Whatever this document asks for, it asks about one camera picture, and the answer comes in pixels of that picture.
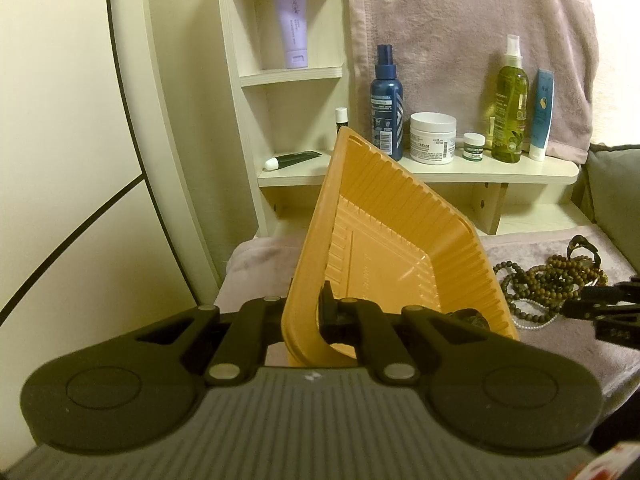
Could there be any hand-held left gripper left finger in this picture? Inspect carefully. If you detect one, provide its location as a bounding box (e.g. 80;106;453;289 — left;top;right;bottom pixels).
134;277;298;386

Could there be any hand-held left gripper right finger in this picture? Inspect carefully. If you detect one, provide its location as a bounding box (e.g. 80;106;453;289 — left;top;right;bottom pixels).
319;281;507;384

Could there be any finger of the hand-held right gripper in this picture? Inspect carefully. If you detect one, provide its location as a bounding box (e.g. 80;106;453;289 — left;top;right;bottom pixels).
561;299;640;350
580;275;640;303

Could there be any brown wooden bead necklace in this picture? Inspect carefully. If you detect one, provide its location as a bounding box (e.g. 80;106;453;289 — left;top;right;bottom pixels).
520;254;609;312

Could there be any white pearl strand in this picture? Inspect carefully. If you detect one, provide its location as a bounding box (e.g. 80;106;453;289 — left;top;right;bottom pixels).
505;296;568;332

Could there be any orange plastic tray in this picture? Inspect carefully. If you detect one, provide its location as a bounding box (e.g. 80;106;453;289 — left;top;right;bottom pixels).
281;126;521;368

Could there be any pink towel mat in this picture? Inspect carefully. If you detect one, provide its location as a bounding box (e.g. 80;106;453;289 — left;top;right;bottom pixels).
212;232;640;413

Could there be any grey cushion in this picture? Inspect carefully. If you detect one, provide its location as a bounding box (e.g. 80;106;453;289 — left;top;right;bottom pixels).
570;144;640;272

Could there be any red and white packaging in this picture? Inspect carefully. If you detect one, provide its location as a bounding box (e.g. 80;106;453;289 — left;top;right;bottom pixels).
575;441;640;480

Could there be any dark green tube white cap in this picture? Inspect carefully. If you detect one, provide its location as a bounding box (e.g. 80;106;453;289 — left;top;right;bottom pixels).
264;151;323;171

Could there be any blue cosmetic tube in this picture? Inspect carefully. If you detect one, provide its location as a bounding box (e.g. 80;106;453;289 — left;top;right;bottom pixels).
529;69;556;162

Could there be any small green jar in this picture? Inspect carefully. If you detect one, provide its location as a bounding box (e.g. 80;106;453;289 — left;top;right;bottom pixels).
462;132;487;162

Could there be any white cream jar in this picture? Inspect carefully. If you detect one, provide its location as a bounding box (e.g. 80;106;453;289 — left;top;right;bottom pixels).
409;112;458;165

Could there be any white wooden shelf unit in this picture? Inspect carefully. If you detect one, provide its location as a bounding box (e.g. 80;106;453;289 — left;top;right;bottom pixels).
215;0;581;237

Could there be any yellow-green spray bottle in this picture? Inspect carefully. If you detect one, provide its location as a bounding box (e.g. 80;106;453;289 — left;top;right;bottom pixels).
491;34;529;163

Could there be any dark blue spray bottle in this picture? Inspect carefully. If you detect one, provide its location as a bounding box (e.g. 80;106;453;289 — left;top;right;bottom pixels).
370;44;405;161

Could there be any round white-framed mirror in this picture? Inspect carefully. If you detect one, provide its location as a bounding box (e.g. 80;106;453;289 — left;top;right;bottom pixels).
0;0;223;321

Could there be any purple cosmetic tube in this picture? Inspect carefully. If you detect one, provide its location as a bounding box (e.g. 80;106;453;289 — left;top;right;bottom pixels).
271;0;309;70

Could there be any pink hanging towel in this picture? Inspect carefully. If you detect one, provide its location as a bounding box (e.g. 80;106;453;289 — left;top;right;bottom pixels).
342;0;601;163

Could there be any black beaded bracelet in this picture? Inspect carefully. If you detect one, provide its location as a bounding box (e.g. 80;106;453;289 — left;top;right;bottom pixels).
449;309;490;332

